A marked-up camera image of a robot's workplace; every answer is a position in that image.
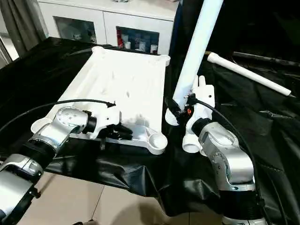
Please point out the white plastic table top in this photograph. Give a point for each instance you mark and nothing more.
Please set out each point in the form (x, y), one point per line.
(122, 79)

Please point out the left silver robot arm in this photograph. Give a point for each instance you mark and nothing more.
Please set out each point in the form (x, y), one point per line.
(65, 119)

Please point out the small white jar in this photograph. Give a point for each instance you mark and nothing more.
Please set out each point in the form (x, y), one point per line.
(154, 48)

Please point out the black plastic mat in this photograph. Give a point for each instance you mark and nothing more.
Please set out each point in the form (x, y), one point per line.
(262, 131)

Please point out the small red bottle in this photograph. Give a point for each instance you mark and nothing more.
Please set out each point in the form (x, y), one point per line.
(120, 38)

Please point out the white glass-door cabinet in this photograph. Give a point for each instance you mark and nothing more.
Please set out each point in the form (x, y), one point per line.
(103, 14)

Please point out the grey curtain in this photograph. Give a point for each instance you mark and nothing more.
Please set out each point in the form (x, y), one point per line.
(18, 23)

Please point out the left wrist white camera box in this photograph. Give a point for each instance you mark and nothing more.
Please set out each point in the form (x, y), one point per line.
(107, 119)

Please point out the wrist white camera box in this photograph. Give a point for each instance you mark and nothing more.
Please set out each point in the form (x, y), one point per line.
(204, 105)
(107, 119)

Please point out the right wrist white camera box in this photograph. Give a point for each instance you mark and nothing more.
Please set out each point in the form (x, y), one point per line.
(204, 105)

